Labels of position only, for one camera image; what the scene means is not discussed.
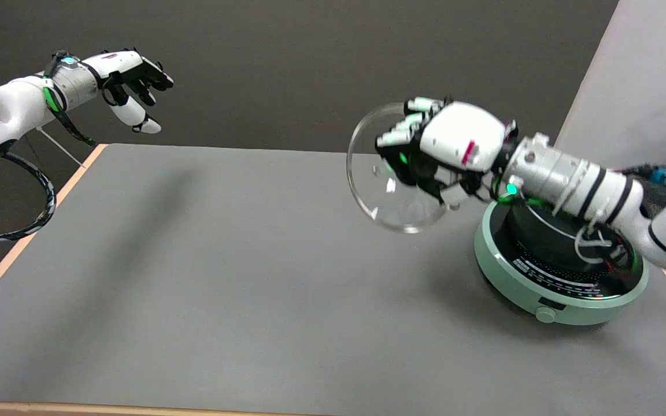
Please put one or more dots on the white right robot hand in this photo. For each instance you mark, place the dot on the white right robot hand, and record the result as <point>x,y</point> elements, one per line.
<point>460,138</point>

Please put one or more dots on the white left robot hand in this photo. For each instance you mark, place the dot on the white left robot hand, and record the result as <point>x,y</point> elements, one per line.
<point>130,69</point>

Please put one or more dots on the glass pot lid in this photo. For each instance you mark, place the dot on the glass pot lid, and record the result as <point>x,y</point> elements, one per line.
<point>367,173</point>

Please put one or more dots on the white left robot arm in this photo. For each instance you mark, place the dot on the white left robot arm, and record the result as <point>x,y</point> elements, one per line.
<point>15,107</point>

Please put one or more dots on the thin white rod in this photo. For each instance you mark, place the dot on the thin white rod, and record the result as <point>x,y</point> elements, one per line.
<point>61,148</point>

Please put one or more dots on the green induction cooker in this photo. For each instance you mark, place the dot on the green induction cooker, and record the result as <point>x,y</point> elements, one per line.
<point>518,283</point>

